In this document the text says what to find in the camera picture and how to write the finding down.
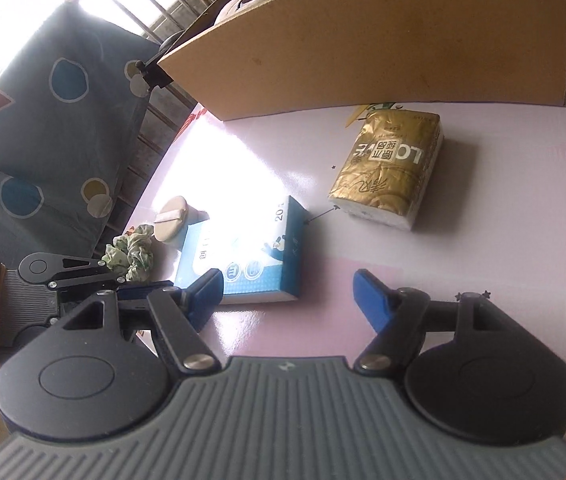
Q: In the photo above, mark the beige powder puff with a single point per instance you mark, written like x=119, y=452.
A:
x=170, y=221

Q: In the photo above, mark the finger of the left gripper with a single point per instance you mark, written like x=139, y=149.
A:
x=139, y=291

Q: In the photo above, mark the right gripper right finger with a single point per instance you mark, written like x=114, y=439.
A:
x=401, y=318

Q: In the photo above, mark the blue white bandage box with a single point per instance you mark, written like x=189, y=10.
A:
x=259, y=256

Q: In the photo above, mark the brown cardboard box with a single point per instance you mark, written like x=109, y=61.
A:
x=287, y=55

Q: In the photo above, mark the dark patterned bed sheet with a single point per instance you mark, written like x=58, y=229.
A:
x=71, y=106

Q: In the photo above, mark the green white fabric scrunchie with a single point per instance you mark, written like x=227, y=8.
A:
x=130, y=254

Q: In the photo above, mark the gold tissue pack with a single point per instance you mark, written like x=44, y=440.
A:
x=387, y=171

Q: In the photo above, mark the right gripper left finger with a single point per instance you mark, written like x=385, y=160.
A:
x=175, y=317

